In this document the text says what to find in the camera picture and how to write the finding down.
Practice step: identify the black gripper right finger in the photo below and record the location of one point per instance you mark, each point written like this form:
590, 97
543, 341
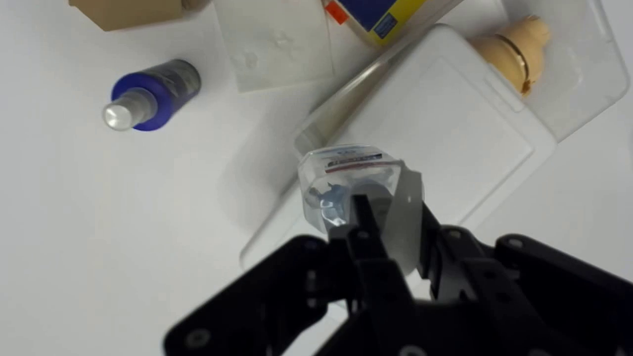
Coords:
438, 254

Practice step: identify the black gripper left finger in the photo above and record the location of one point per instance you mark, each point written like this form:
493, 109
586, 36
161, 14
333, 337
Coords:
373, 254

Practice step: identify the small transparent plastic bottle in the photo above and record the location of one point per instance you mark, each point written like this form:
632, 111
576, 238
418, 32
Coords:
349, 178

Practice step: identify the purple label spray bottle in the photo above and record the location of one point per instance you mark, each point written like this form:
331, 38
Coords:
153, 93

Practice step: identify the white flat container lid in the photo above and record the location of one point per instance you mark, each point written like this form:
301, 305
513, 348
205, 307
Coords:
448, 131

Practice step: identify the beige rounded toy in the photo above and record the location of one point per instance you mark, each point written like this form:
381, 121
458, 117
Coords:
517, 50

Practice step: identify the clear plastic sheet piece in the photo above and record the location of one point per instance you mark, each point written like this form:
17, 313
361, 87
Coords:
280, 46

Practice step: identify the blue and yellow box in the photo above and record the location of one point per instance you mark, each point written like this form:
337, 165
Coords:
379, 14

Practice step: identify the brown cardboard box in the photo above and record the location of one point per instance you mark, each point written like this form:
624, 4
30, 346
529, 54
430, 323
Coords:
125, 10

